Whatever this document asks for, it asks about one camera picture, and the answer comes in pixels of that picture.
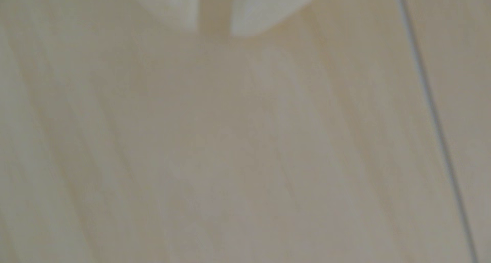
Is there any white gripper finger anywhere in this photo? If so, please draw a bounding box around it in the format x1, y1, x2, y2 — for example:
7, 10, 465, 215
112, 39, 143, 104
124, 0, 200, 32
229, 0, 321, 38

